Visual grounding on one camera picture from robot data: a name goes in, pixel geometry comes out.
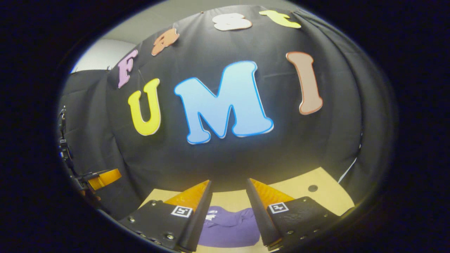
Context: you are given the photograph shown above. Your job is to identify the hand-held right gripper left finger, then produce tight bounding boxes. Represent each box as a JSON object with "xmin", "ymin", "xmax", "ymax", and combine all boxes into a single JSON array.
[{"xmin": 118, "ymin": 180, "xmax": 213, "ymax": 253}]

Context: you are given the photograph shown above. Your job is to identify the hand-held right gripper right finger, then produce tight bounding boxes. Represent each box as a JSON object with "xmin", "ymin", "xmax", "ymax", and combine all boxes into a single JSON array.
[{"xmin": 245, "ymin": 178, "xmax": 341, "ymax": 251}]

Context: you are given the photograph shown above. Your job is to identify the purple button shirt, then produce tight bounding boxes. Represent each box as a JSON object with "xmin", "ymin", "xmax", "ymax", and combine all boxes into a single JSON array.
[{"xmin": 198, "ymin": 206, "xmax": 262, "ymax": 248}]

